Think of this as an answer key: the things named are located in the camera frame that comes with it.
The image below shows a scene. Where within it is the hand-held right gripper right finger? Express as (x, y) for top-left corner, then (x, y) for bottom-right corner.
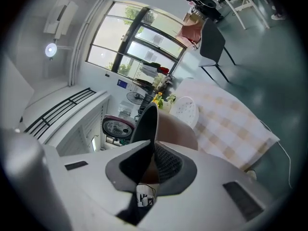
(134, 140), (275, 231)

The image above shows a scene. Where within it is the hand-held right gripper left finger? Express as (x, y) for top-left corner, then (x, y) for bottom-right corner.
(57, 140), (157, 231)

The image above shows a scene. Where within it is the white steamer tray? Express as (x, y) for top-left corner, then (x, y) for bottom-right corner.
(169, 96), (200, 128)

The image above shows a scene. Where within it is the dark purple rice cooker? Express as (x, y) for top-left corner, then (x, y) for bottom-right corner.
(101, 114), (136, 144)

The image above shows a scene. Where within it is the checkered tablecloth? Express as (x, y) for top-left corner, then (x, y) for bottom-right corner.
(177, 77), (282, 171)

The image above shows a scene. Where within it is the black metal railing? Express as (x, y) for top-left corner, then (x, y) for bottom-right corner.
(23, 87), (97, 140)

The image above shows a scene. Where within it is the black standing fan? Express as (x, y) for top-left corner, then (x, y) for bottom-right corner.
(126, 91), (147, 106)

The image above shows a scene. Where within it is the sunflower bouquet in white vase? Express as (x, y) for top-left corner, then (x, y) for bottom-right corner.
(151, 91), (166, 110)

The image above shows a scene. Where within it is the small potted succulent plant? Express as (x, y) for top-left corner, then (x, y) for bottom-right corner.
(165, 94), (178, 105)

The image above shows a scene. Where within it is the clothes rack with garments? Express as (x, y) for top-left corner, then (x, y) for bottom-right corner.
(131, 61), (174, 92)

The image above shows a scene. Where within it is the round ceiling light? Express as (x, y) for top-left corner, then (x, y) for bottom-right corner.
(44, 42), (58, 57)

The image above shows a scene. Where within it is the grey padded chair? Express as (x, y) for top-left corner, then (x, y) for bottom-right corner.
(198, 17), (237, 83)

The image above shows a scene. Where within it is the pink cloth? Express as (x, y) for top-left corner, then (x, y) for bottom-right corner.
(175, 15), (205, 45)

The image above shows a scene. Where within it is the white ceiling air conditioner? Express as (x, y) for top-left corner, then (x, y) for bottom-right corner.
(42, 0), (79, 40)

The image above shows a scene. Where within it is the large glass window wall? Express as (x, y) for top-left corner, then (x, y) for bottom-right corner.
(85, 0), (188, 82)

